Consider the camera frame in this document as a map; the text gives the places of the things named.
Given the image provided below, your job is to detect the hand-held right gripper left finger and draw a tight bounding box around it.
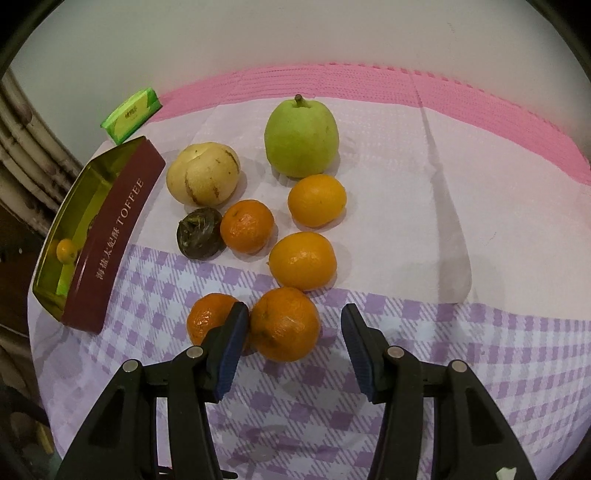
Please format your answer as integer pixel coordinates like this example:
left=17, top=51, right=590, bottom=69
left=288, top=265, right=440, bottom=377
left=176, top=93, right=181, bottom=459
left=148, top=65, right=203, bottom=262
left=55, top=301, right=251, bottom=480

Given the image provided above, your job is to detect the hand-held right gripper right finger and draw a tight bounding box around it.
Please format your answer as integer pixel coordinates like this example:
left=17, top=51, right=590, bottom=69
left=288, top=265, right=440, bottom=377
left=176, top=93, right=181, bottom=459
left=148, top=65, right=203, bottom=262
left=341, top=303, right=539, bottom=480

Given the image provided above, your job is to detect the orange mandarin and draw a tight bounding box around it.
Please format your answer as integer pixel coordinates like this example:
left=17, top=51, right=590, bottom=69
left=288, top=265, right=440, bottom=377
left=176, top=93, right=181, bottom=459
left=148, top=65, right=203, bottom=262
left=187, top=293, right=245, bottom=347
left=249, top=287, right=321, bottom=363
left=268, top=232, right=338, bottom=292
left=287, top=174, right=348, bottom=228
left=220, top=199, right=275, bottom=254

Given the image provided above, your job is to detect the dark brown fruit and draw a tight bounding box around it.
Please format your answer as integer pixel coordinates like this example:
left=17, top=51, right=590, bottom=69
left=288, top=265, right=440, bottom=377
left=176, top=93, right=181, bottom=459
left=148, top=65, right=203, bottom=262
left=177, top=207, right=228, bottom=258

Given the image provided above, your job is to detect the gold metal tray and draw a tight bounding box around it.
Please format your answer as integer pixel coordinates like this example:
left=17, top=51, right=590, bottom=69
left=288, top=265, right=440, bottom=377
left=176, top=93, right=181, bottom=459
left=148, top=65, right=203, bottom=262
left=32, top=136, right=167, bottom=334

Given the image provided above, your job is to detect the pink and purple checked cloth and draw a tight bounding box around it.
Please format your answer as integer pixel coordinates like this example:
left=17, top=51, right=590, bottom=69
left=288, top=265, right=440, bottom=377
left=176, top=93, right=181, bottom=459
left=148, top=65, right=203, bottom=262
left=28, top=60, right=591, bottom=480

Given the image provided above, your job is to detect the yellow pear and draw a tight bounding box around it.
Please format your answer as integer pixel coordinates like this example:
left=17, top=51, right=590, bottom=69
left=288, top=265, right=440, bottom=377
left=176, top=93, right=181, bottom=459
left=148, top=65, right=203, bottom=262
left=166, top=142, right=242, bottom=207

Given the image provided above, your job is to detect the green pear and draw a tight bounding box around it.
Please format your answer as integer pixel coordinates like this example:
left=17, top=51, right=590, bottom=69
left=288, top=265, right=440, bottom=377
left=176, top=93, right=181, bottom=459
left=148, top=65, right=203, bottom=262
left=264, top=94, right=341, bottom=179

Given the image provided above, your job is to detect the dark wooden furniture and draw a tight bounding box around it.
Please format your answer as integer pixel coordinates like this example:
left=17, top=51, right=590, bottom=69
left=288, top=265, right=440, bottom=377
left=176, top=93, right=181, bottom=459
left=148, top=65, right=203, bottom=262
left=0, top=203, right=52, bottom=462

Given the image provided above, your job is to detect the green tissue pack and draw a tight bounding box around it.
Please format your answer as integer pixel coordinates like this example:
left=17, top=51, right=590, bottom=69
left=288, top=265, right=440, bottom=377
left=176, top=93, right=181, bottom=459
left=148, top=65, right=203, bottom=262
left=100, top=87, right=163, bottom=146

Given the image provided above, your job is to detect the rattan furniture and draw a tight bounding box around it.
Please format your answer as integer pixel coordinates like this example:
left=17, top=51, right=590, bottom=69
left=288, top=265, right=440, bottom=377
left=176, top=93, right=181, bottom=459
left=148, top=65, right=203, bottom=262
left=0, top=69, right=85, bottom=222

